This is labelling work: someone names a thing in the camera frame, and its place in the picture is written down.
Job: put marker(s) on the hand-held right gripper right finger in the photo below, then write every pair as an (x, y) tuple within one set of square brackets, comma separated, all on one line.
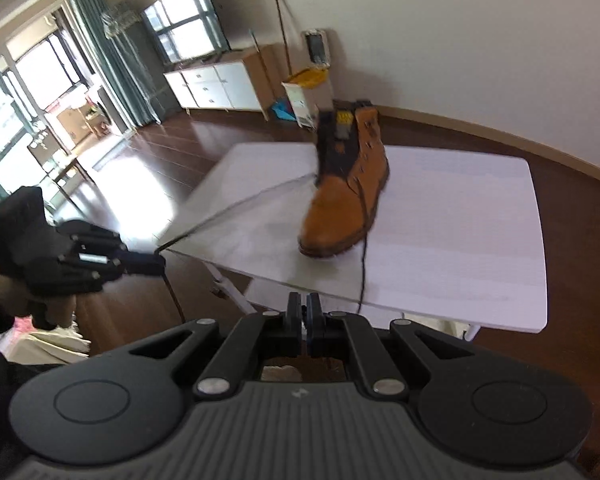
[(314, 325)]

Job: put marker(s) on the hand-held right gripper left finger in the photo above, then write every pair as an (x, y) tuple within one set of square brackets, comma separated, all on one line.
[(295, 325)]

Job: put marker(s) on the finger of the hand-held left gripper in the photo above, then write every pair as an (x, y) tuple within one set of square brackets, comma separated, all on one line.
[(95, 240), (90, 276)]

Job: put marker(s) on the black shoelace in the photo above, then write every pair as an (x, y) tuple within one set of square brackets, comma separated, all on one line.
[(363, 266)]

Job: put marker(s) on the brown leather boot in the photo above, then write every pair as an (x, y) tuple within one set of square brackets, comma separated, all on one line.
[(340, 210)]

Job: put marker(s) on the person's left hand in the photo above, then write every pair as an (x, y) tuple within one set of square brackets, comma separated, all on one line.
[(10, 295)]

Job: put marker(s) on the wooden chair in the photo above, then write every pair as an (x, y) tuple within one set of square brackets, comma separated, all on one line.
[(55, 165)]

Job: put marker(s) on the white cloth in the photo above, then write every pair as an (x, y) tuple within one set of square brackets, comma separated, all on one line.
[(45, 345)]

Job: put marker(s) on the cardboard box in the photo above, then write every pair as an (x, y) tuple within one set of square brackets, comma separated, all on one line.
[(82, 122)]

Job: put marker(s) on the balcony window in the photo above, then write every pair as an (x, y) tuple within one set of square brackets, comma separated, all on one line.
[(25, 90)]

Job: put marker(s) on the green covered standing appliance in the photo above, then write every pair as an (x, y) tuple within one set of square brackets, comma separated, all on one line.
[(135, 60)]

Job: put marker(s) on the green curtain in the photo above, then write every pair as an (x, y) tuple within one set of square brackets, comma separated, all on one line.
[(115, 55)]

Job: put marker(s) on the white wooden television cabinet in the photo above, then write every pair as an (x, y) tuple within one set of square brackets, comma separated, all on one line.
[(215, 85)]

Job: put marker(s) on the white bin with yellow lid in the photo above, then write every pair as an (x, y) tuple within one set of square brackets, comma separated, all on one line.
[(307, 97)]

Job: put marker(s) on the thin metal pole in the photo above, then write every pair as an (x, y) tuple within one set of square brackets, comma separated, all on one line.
[(260, 75)]

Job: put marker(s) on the flat screen television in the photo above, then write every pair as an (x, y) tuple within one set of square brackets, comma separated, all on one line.
[(190, 20)]

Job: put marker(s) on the long wooden stick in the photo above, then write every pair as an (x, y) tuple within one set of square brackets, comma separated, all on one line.
[(283, 35)]

